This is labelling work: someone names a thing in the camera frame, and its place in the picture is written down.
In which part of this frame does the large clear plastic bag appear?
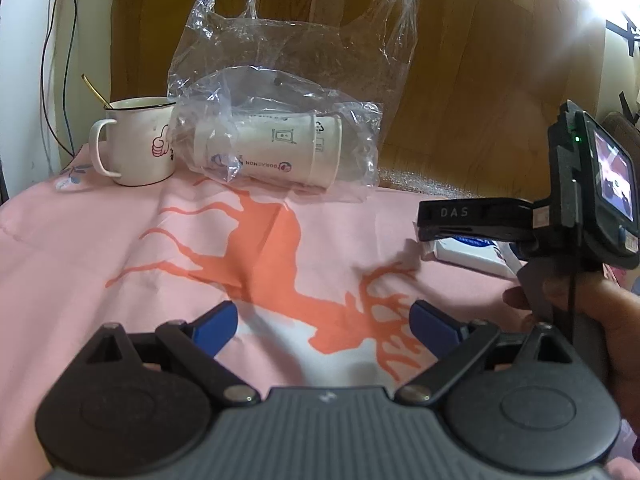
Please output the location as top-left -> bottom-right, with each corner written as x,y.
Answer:
167,0 -> 418,196

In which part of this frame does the bubble wrap sheet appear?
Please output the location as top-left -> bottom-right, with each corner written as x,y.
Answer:
377,167 -> 501,197

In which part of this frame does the pink printed bedsheet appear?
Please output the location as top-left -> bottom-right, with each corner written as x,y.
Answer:
0,142 -> 640,480

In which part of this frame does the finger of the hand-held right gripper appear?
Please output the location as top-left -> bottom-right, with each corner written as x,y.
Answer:
416,225 -> 528,242

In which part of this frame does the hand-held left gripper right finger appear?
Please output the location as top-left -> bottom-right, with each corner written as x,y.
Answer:
395,300 -> 576,406

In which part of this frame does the black cable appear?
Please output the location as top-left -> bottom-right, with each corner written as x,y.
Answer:
42,0 -> 82,161

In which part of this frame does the white tissue packet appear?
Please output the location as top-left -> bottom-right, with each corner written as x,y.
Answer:
422,236 -> 521,278

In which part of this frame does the wooden headboard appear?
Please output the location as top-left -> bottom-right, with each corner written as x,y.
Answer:
112,0 -> 621,196

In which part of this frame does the person's right hand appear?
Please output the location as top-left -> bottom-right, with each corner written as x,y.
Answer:
502,276 -> 640,411

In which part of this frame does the stack of white paper cups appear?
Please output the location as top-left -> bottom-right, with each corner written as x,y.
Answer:
192,112 -> 343,188

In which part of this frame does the white enamel mug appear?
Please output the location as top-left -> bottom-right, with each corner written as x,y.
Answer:
90,96 -> 177,187

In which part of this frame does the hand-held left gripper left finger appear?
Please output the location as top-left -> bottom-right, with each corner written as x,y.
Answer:
77,301 -> 261,407

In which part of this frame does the gold spoon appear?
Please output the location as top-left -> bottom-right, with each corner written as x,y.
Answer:
81,74 -> 113,110

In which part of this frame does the clear plastic cup sleeve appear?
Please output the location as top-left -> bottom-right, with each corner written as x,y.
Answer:
170,66 -> 384,204

